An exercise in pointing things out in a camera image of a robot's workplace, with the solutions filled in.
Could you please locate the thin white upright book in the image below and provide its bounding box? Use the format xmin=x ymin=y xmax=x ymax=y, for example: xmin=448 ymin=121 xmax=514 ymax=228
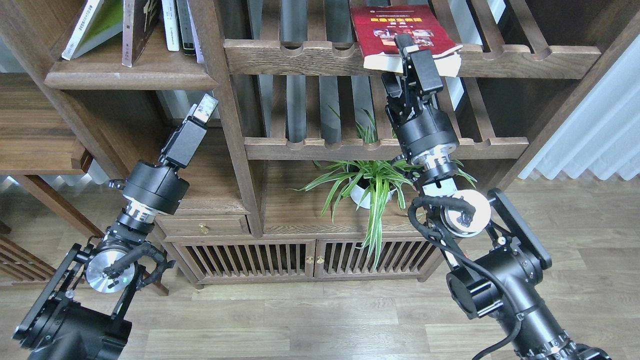
xmin=187 ymin=3 xmax=205 ymax=64

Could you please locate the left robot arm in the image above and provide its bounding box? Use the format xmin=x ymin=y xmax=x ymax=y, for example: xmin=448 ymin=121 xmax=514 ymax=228
xmin=13 ymin=95 xmax=218 ymax=360

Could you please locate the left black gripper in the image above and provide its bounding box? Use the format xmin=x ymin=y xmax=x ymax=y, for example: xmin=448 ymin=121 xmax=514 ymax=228
xmin=109 ymin=93 xmax=219 ymax=215

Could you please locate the wooden side table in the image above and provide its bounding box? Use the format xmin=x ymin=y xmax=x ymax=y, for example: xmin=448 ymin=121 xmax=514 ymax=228
xmin=0 ymin=73 xmax=170 ymax=297

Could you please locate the dark maroon book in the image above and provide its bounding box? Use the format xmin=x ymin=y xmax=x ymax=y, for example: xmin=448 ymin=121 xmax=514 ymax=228
xmin=121 ymin=0 xmax=161 ymax=68

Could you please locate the wooden slatted chair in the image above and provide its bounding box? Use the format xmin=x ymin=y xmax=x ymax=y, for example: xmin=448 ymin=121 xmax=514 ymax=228
xmin=0 ymin=222 xmax=57 ymax=287

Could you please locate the dark wooden bookshelf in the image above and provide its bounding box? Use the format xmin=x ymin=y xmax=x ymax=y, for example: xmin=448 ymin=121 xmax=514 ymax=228
xmin=1 ymin=0 xmax=639 ymax=289

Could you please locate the yellow green book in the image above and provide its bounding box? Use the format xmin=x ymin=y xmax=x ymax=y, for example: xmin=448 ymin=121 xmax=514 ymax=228
xmin=61 ymin=0 xmax=124 ymax=60

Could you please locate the white curtain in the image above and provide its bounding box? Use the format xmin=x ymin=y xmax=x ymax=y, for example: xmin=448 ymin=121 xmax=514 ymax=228
xmin=519 ymin=38 xmax=640 ymax=181

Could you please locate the green spider plant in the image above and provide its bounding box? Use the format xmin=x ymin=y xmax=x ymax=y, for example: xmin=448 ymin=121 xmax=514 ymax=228
xmin=292 ymin=102 xmax=479 ymax=271

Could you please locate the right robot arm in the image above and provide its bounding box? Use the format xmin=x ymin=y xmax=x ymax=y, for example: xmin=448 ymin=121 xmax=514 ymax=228
xmin=382 ymin=33 xmax=610 ymax=360

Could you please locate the dark green upright book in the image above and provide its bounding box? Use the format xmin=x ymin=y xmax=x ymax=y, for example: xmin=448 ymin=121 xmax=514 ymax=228
xmin=176 ymin=0 xmax=196 ymax=56

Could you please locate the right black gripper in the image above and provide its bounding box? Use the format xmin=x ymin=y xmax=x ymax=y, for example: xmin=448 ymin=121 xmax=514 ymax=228
xmin=382 ymin=33 xmax=459 ymax=171

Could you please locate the red book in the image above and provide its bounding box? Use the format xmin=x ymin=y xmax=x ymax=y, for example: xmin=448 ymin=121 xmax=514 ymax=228
xmin=350 ymin=4 xmax=462 ymax=78

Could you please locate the white plant pot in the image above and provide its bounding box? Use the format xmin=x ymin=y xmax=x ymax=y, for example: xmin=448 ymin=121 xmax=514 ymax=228
xmin=349 ymin=175 xmax=397 ymax=212

